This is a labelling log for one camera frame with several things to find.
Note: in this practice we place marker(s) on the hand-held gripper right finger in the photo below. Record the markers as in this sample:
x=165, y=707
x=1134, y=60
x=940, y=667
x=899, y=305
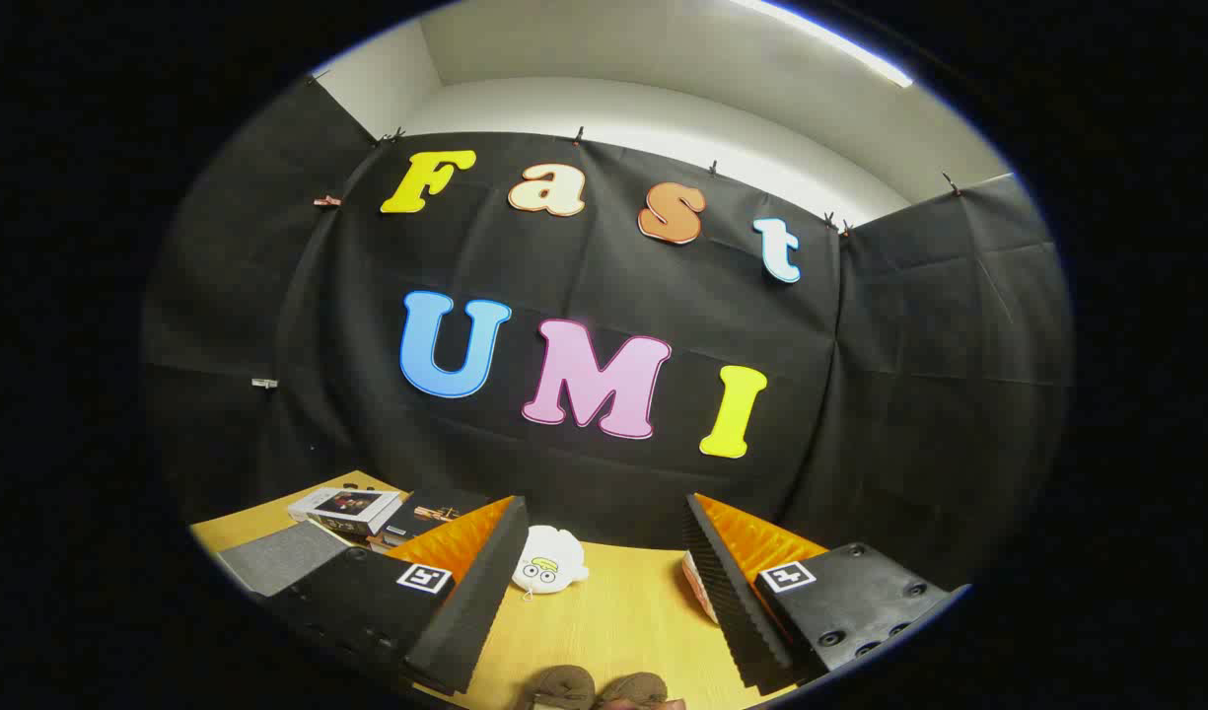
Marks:
x=732, y=592

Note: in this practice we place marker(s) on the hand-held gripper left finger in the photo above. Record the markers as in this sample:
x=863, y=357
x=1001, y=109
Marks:
x=485, y=582

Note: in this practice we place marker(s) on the brown fuzzy shoe with bow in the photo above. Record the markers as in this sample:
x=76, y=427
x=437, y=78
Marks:
x=564, y=687
x=631, y=690

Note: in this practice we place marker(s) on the cream fabric storage box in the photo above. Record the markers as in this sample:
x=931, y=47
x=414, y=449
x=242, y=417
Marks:
x=278, y=557

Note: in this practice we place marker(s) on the watermelon slice plush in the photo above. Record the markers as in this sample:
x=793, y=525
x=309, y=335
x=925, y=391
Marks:
x=697, y=587

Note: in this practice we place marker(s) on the white plush toy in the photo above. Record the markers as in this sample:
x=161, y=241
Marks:
x=546, y=562

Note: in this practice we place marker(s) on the dark book with gold print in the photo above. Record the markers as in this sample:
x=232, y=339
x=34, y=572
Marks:
x=436, y=511

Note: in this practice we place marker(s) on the brown book stack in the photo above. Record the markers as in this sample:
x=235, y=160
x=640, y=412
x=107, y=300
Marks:
x=382, y=540

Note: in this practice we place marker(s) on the white book with portrait cover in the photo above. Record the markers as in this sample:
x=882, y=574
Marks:
x=345, y=508

